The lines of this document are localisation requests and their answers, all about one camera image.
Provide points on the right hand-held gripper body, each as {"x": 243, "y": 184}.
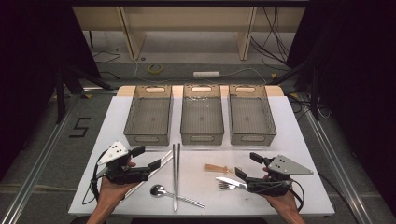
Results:
{"x": 288, "y": 166}

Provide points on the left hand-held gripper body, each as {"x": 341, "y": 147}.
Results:
{"x": 115, "y": 151}

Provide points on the metal fork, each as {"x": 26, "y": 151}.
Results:
{"x": 225, "y": 186}

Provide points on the metal spoon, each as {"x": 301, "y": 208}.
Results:
{"x": 157, "y": 190}

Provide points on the amber plastic spoon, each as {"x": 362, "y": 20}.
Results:
{"x": 213, "y": 168}

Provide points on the transparent grey plastic bin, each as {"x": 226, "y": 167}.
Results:
{"x": 149, "y": 118}
{"x": 201, "y": 118}
{"x": 250, "y": 118}

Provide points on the person's right hand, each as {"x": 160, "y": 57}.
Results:
{"x": 284, "y": 203}

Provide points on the person's left hand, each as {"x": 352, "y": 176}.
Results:
{"x": 112, "y": 192}

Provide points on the white table cover sheet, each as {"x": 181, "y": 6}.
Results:
{"x": 289, "y": 140}

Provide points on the black metal stand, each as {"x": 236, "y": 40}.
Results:
{"x": 59, "y": 99}
{"x": 315, "y": 99}

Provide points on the yellow tape roll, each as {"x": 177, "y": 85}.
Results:
{"x": 149, "y": 70}

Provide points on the white power strip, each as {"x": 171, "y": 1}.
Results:
{"x": 206, "y": 74}

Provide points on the dark curtain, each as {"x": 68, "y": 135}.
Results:
{"x": 358, "y": 62}
{"x": 25, "y": 62}

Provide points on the beige wooden desk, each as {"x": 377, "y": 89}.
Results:
{"x": 186, "y": 18}

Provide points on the aluminium floor rail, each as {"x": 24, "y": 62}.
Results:
{"x": 47, "y": 155}
{"x": 338, "y": 171}

